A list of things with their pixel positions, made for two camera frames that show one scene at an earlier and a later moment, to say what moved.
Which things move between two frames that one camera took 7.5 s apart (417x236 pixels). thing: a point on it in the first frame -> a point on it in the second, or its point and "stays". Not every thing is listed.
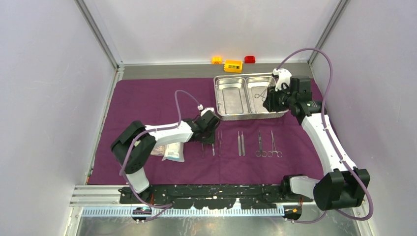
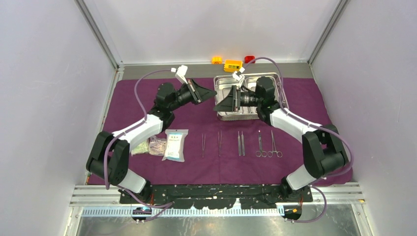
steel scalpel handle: (243, 144) stays
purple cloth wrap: (259, 151) stays
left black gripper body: (208, 130) -> (183, 97)
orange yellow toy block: (233, 66) stays
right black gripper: (271, 103) -> (228, 104)
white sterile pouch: (174, 152) stays
